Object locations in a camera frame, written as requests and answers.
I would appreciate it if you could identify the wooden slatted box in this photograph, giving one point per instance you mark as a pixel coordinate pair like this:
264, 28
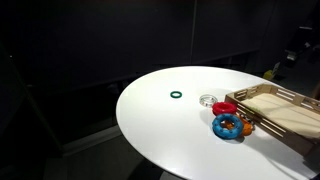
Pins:
283, 116

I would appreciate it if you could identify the yellow background object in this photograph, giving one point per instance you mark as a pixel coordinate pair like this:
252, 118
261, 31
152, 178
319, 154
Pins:
268, 74

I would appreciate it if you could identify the dark robot arm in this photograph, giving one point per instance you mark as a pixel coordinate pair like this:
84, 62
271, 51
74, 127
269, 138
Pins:
308, 23

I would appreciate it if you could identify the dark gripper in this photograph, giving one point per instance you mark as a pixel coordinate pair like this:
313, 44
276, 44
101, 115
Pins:
292, 55

